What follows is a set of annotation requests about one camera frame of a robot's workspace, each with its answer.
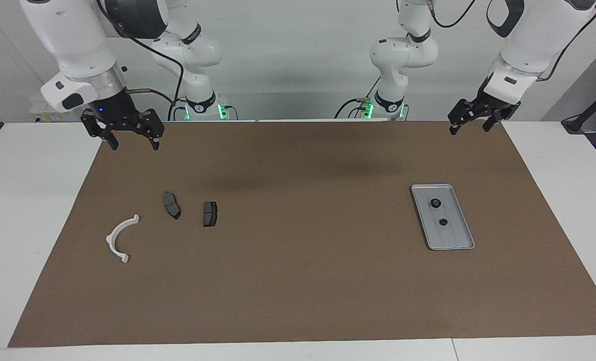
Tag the rectangular dark grey brake pad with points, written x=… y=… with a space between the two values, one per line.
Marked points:
x=210 y=214

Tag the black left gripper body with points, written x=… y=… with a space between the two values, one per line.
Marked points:
x=483 y=108

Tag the brown table mat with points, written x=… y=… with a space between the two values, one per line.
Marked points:
x=298 y=260

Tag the slanted dark grey brake pad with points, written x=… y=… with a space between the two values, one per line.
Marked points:
x=171 y=204

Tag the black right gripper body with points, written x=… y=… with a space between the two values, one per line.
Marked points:
x=120 y=116

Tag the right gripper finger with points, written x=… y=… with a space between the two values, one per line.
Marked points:
x=112 y=141
x=155 y=142

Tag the white curved plastic bracket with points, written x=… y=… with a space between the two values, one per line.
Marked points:
x=111 y=241

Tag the large black bearing gear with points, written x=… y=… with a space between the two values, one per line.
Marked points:
x=435 y=203

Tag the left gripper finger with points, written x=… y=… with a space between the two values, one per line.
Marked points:
x=453 y=129
x=488 y=124

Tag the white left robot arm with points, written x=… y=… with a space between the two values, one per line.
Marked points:
x=528 y=35

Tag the grey metal tray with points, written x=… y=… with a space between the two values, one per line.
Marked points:
x=453 y=235

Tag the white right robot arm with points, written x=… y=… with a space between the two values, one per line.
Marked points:
x=72 y=40

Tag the black stand with rod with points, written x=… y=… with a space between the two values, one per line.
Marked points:
x=576 y=124

